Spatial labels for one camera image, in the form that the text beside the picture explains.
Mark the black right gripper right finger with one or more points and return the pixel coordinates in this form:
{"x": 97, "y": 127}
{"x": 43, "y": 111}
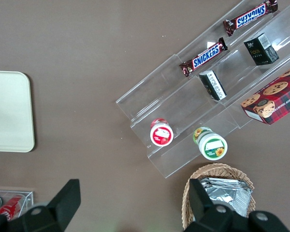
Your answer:
{"x": 207, "y": 217}

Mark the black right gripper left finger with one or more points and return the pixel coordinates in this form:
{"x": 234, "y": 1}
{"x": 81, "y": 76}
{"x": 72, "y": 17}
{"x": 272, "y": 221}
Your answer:
{"x": 60, "y": 207}

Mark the light tan wicker basket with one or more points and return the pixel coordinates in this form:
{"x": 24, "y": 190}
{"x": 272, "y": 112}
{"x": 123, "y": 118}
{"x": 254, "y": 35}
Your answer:
{"x": 217, "y": 170}

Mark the beige plastic tray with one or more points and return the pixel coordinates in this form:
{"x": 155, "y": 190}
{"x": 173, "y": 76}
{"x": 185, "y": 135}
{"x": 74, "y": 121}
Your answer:
{"x": 9, "y": 111}

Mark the clear acrylic bottle rack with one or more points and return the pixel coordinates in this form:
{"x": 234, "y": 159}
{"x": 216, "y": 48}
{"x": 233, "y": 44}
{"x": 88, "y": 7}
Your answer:
{"x": 29, "y": 200}

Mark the silver foil packets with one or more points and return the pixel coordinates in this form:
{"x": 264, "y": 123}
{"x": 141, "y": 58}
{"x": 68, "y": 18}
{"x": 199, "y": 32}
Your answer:
{"x": 232, "y": 195}

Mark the green lid yogurt cup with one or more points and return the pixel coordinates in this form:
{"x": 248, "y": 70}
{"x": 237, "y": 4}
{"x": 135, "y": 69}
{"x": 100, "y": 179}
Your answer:
{"x": 212, "y": 146}

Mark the red lid yogurt cup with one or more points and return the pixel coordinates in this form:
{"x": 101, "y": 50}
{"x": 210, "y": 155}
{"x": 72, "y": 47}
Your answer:
{"x": 161, "y": 134}

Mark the clear acrylic stepped shelf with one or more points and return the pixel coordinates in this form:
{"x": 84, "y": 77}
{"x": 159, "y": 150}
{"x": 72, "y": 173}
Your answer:
{"x": 183, "y": 101}

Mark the small black box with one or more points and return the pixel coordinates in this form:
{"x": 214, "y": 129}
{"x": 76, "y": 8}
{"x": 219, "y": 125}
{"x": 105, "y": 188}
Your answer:
{"x": 261, "y": 49}
{"x": 212, "y": 85}

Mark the red plaid cookie box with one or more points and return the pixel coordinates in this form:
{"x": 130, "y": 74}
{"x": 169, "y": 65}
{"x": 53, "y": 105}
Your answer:
{"x": 273, "y": 96}

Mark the snickers chocolate bar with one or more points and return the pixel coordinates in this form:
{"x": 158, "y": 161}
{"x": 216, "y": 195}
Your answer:
{"x": 204, "y": 56}
{"x": 250, "y": 17}

